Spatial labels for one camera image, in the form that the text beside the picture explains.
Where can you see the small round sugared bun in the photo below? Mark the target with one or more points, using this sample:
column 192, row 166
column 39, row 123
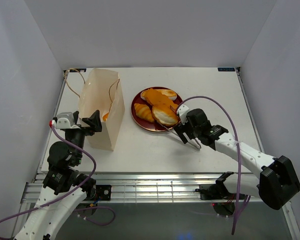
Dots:
column 105, row 117

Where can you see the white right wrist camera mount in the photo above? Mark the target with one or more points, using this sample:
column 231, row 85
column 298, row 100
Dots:
column 182, row 113

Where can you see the striped golden croissant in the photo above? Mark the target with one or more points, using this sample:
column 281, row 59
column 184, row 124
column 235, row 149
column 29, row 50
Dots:
column 143, row 112

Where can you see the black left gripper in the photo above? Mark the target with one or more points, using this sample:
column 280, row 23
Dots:
column 94, row 121

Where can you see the blue label sticker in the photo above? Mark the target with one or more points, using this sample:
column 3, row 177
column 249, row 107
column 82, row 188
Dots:
column 78, row 70
column 226, row 69

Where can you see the flat orange oval bread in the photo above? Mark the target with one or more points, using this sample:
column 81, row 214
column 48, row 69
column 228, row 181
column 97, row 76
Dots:
column 154, row 97

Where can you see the flat toasted white bread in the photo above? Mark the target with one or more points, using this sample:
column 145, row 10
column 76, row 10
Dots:
column 167, row 92

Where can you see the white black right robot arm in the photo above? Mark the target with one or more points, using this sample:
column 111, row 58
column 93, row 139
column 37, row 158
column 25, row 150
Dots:
column 272, row 179

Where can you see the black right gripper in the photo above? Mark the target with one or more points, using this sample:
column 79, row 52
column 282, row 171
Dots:
column 180, row 129

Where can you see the blue label sticker left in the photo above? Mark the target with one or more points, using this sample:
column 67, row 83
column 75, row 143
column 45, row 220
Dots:
column 78, row 70

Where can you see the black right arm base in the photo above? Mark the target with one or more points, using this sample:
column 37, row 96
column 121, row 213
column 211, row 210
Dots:
column 212, row 192

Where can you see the large round orange bun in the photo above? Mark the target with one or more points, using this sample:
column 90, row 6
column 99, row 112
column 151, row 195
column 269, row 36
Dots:
column 164, row 115

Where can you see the white paper bag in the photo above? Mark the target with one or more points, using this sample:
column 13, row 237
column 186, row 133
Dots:
column 102, row 90

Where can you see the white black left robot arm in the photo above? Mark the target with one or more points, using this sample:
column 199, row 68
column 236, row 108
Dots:
column 63, row 187

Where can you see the blue label sticker right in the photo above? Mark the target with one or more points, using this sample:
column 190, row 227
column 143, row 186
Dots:
column 226, row 69

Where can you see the aluminium front frame rail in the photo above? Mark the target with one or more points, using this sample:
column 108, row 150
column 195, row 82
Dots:
column 156, row 188

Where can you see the dark red round plate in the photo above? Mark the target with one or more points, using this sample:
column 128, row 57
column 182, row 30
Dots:
column 146, row 125

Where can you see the metal serving tongs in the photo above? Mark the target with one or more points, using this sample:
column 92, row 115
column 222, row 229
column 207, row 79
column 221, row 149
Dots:
column 177, row 130

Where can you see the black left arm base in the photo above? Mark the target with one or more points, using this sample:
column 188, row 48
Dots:
column 100, row 193

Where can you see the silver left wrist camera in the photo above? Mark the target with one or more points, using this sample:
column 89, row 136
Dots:
column 64, row 121

